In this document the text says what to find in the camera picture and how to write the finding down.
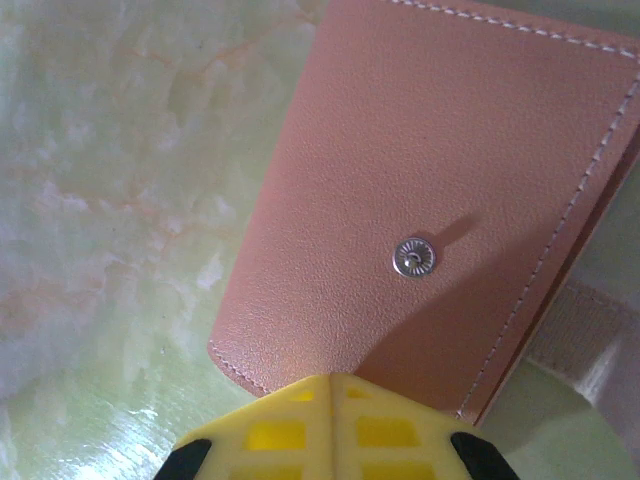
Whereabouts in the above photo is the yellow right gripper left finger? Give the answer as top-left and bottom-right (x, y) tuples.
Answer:
(159, 373), (335, 480)

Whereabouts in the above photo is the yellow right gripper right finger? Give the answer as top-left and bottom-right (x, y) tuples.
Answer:
(329, 372), (512, 480)

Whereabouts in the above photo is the pink leather card holder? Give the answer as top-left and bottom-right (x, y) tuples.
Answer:
(207, 0), (640, 436)

